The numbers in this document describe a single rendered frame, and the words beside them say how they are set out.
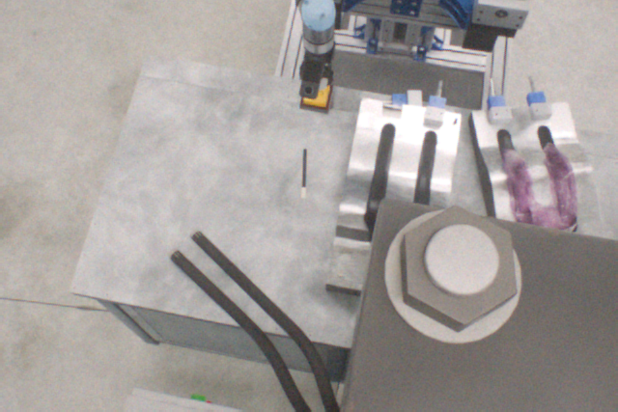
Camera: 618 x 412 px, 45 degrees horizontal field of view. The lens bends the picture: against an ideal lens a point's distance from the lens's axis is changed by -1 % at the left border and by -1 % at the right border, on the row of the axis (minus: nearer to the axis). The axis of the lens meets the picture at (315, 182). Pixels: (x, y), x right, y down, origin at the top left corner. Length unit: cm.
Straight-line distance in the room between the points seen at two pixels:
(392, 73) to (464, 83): 27
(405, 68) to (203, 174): 109
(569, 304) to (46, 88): 273
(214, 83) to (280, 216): 43
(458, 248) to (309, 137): 144
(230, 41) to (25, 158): 93
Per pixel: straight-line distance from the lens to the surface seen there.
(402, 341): 62
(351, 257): 183
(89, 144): 302
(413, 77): 281
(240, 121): 205
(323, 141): 201
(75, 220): 291
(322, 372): 169
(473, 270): 59
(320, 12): 173
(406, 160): 191
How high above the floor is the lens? 261
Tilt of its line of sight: 68 degrees down
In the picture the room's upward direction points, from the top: straight up
